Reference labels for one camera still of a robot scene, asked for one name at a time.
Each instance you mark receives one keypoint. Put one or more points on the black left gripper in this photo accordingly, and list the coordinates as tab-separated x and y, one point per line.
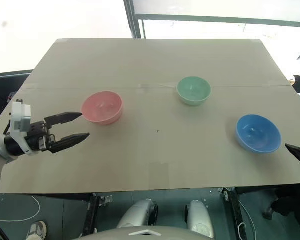
36	138

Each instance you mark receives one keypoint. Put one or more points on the red bowl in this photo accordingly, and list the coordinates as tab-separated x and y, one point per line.
102	106

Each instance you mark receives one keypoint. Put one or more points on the blue bowl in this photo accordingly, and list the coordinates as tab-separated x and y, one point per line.
258	136

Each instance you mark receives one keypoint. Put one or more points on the black bulky object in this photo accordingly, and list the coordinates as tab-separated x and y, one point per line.
287	203

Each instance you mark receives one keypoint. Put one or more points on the black table leg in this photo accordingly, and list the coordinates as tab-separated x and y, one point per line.
236	212
92	212

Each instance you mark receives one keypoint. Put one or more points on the grey sneaker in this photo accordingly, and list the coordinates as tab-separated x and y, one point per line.
37	230

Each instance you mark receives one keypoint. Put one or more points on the silver left robot leg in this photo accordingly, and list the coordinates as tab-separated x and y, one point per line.
136	213

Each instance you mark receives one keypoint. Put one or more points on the silver robot leg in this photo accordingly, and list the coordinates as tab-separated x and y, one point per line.
200	217
136	213

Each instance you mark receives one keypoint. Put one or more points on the silver right robot leg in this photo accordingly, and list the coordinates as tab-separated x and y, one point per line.
200	217

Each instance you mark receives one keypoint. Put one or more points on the green bowl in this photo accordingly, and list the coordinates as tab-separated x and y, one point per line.
193	90

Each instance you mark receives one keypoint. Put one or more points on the grey robot torso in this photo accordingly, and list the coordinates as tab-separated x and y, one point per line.
145	233

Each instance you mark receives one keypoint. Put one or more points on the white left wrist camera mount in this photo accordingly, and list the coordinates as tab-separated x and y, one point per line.
20	115

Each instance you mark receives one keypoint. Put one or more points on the dark window frame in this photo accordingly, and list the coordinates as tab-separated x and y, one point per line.
135	18

